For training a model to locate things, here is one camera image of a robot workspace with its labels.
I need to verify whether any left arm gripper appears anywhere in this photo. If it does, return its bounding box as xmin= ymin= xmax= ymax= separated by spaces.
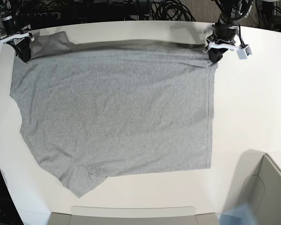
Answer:
xmin=205 ymin=35 xmax=236 ymax=63

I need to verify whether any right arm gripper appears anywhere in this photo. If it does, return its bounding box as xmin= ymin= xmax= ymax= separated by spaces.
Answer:
xmin=11 ymin=38 xmax=31 ymax=62

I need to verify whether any grey T-shirt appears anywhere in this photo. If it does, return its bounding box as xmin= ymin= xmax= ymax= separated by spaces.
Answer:
xmin=10 ymin=32 xmax=217 ymax=197

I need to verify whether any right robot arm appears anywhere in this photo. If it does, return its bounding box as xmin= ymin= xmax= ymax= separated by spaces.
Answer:
xmin=0 ymin=0 xmax=34 ymax=62

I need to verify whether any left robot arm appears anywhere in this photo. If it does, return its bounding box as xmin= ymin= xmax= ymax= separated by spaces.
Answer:
xmin=203 ymin=0 xmax=254 ymax=63

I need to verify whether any black Cisco equipment box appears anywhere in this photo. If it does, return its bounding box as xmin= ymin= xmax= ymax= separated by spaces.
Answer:
xmin=18 ymin=10 xmax=62 ymax=23

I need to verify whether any beige chair right side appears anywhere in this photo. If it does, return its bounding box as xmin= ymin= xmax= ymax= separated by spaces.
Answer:
xmin=237 ymin=155 xmax=281 ymax=225

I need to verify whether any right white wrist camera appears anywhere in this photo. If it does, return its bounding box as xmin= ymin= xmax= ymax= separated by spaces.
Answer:
xmin=0 ymin=32 xmax=34 ymax=52

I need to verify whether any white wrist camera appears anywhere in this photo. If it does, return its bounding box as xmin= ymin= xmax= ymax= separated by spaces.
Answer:
xmin=0 ymin=32 xmax=34 ymax=52
xmin=203 ymin=42 xmax=252 ymax=60

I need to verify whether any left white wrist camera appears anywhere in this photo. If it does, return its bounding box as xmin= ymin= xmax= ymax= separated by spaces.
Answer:
xmin=203 ymin=42 xmax=252 ymax=60

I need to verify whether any coiled black cable bundle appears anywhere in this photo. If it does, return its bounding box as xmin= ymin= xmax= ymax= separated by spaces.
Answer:
xmin=135 ymin=0 xmax=197 ymax=22

